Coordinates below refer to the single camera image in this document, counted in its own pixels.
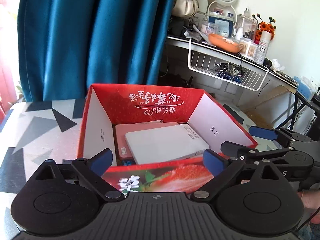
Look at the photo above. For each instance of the person's right hand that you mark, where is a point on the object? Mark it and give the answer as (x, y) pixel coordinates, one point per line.
(310, 199)

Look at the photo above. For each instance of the orange oval dish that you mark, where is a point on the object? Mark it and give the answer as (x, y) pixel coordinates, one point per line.
(224, 43)

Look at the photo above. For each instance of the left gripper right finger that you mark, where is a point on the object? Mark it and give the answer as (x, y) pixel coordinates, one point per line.
(225, 172)

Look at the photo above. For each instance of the cotton swab box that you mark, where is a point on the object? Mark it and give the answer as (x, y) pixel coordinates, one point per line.
(249, 48)

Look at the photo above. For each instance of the white power bank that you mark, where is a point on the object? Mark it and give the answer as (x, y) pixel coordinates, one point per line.
(165, 144)

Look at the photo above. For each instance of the white brush holder cup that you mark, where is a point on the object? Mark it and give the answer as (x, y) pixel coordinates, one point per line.
(203, 5)

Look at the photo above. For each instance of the beige pumpkin bag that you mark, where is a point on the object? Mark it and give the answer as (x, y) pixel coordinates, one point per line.
(185, 8)

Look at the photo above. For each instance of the pink printed backdrop cloth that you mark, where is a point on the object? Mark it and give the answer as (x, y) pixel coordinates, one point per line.
(10, 78)

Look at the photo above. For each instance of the pink power bank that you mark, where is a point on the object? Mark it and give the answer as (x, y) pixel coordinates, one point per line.
(121, 130)

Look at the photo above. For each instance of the blue battery pack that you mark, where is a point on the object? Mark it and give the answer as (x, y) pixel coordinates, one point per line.
(127, 162)

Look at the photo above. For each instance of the red strawberry cardboard box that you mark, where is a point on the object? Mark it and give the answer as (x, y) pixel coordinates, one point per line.
(108, 105)

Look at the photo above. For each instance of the white wire basket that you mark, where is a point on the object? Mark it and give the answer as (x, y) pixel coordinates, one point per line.
(224, 70)

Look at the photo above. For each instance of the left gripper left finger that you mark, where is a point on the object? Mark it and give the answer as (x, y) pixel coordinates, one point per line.
(90, 173)

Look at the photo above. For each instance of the white spray bottle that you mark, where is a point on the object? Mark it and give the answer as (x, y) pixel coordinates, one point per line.
(262, 47)

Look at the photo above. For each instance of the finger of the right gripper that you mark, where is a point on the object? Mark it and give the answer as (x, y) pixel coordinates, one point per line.
(268, 134)
(230, 149)

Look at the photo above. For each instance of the blue velvet curtain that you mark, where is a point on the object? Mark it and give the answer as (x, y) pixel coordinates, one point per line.
(67, 45)

